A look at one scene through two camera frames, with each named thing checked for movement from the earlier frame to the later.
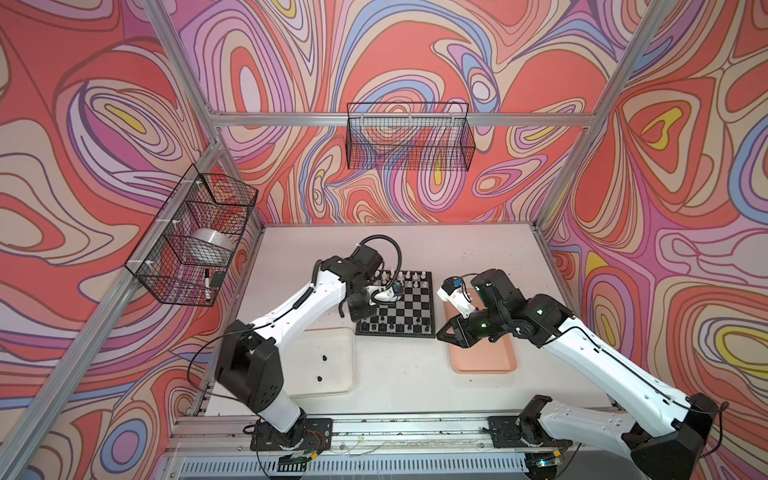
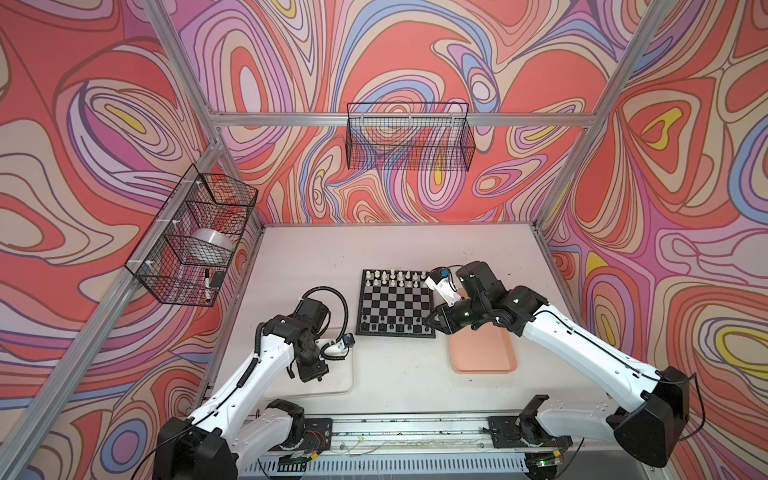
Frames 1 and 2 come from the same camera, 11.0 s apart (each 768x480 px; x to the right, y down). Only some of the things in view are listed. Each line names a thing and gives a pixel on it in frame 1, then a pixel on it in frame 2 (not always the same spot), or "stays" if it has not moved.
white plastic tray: [319, 361] stays
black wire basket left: [183, 255] stays
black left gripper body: [360, 308] to [311, 365]
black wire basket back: [409, 136] stays
